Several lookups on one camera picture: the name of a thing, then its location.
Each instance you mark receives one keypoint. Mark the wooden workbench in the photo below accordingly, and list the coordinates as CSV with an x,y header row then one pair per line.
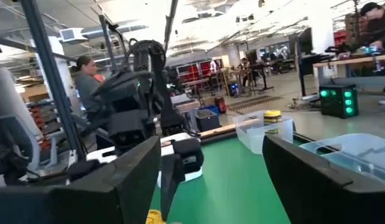
x,y
350,60

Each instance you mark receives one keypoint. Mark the person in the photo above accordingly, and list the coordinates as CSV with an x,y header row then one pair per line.
x,y
245,67
378,28
86,90

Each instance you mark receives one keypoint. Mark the black monitor on stand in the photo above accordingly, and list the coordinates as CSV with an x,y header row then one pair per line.
x,y
305,42

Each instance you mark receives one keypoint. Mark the grey office chair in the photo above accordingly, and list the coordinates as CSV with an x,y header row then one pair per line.
x,y
12,102

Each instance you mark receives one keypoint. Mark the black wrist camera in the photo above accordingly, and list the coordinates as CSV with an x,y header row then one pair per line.
x,y
128,137

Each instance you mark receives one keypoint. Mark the grey cart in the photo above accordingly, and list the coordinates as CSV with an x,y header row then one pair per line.
x,y
187,105

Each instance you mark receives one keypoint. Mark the white ceiling unit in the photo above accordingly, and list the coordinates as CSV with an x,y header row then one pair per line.
x,y
72,34

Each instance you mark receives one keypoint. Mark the green table mat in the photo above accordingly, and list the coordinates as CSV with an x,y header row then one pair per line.
x,y
229,186

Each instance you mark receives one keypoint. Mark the clear plastic bin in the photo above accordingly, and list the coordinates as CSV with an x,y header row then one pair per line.
x,y
251,137
360,149

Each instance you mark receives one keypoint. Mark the red shelving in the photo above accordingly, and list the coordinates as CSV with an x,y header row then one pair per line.
x,y
198,70

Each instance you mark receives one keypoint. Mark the black computer with green lights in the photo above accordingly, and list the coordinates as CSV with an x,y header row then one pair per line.
x,y
335,109

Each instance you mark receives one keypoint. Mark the black table frame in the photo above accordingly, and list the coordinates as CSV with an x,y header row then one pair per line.
x,y
217,137

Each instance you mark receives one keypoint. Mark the yellow lid spice jar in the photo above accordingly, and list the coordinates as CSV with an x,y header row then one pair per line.
x,y
155,218
272,115

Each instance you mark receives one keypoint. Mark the brown striped floor mat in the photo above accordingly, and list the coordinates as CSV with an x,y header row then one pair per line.
x,y
254,101

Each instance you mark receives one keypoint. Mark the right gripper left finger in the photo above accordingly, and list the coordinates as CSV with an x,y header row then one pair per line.
x,y
86,202

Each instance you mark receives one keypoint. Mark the red canister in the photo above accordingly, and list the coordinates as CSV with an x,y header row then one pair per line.
x,y
220,105

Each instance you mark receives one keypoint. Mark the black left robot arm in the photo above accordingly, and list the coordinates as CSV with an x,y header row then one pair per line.
x,y
139,62

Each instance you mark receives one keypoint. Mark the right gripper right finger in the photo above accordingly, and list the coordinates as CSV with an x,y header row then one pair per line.
x,y
329,199

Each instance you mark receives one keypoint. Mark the dark storage bin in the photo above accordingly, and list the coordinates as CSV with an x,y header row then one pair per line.
x,y
207,123

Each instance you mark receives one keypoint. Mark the dark metal frame post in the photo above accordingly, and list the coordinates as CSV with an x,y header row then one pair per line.
x,y
106,40
52,77
170,21

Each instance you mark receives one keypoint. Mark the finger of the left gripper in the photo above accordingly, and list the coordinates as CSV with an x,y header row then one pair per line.
x,y
187,155
83,169

